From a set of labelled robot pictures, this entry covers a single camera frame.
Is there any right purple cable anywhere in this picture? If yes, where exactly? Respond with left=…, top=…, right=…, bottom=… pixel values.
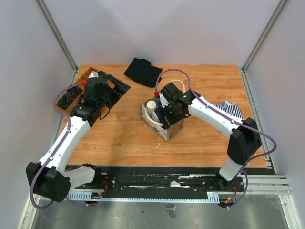
left=154, top=69, right=278, bottom=208

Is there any printed canvas tote bag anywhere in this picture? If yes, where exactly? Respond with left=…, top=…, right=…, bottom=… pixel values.
left=141, top=91, right=189, bottom=142

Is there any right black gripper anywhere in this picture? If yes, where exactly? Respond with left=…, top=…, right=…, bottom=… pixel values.
left=155, top=101, right=186, bottom=130

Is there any white bottle grey cap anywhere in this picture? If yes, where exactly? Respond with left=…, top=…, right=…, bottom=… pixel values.
left=152, top=111, right=161, bottom=124

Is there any black folded cloth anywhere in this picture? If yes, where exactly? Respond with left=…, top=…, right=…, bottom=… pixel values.
left=124, top=58, right=163, bottom=88

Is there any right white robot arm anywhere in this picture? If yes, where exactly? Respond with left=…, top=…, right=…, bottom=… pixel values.
left=154, top=83, right=262, bottom=191

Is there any wooden compartment tray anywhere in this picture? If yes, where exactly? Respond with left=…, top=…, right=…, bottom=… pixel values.
left=54, top=67, right=131, bottom=116

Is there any blue striped folded cloth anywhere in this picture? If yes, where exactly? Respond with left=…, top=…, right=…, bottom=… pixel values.
left=214, top=101, right=244, bottom=119

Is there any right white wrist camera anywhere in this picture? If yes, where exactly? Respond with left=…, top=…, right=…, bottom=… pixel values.
left=154, top=91, right=169, bottom=107

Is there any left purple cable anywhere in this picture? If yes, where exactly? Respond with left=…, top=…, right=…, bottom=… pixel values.
left=30, top=80, right=101, bottom=210

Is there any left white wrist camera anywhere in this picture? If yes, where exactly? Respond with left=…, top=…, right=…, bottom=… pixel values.
left=88, top=71, right=99, bottom=79

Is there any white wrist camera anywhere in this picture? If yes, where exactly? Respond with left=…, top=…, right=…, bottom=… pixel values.
left=154, top=91, right=169, bottom=107
left=88, top=71, right=99, bottom=79

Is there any purple cable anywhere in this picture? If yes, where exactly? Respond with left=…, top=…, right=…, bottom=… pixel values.
left=154, top=69, right=278, bottom=208
left=30, top=80, right=101, bottom=210

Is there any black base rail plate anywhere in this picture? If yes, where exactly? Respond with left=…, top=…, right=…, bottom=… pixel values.
left=76, top=166, right=244, bottom=193

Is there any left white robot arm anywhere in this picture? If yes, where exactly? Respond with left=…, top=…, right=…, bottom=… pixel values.
left=26, top=77, right=112, bottom=202

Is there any cream bottle white cap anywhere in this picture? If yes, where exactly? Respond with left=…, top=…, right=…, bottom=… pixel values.
left=146, top=100, right=157, bottom=117

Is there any grey slotted cable duct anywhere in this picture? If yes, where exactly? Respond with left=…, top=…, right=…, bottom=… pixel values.
left=64, top=187, right=220, bottom=204

